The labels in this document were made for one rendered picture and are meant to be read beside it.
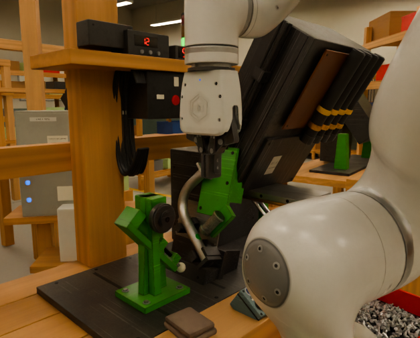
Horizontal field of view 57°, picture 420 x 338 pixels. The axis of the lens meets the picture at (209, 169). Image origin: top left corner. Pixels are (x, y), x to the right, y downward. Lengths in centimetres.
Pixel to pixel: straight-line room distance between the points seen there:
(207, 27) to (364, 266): 39
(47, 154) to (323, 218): 103
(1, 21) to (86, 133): 1090
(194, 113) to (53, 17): 1233
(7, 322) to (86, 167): 47
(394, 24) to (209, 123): 445
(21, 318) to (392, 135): 96
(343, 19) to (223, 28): 1004
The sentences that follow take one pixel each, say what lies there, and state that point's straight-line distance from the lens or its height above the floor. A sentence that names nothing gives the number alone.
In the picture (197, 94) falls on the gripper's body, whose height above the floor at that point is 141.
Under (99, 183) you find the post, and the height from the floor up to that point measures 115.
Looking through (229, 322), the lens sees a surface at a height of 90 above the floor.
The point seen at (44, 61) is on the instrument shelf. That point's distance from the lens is 123.
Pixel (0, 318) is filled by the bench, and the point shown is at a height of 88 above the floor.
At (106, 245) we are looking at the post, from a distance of 135.
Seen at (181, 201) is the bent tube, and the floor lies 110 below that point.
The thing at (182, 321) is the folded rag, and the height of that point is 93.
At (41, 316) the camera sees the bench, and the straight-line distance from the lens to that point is 111.
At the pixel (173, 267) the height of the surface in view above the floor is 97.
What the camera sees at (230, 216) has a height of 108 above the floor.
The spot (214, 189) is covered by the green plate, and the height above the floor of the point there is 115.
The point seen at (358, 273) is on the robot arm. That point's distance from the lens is 38.
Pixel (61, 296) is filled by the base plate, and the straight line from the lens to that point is 115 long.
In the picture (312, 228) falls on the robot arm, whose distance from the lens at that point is 37.
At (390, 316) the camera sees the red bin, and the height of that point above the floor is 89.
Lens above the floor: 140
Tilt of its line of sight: 10 degrees down
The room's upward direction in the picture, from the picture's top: straight up
